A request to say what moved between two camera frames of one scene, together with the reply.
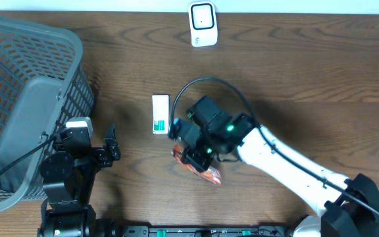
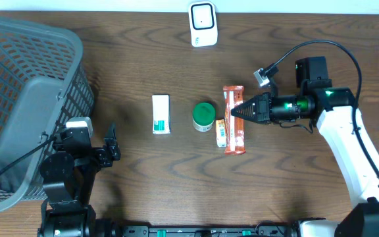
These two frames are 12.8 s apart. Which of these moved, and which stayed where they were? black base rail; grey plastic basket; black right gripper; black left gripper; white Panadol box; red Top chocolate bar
Moved: black right gripper; red Top chocolate bar
Stayed: white Panadol box; black base rail; black left gripper; grey plastic basket
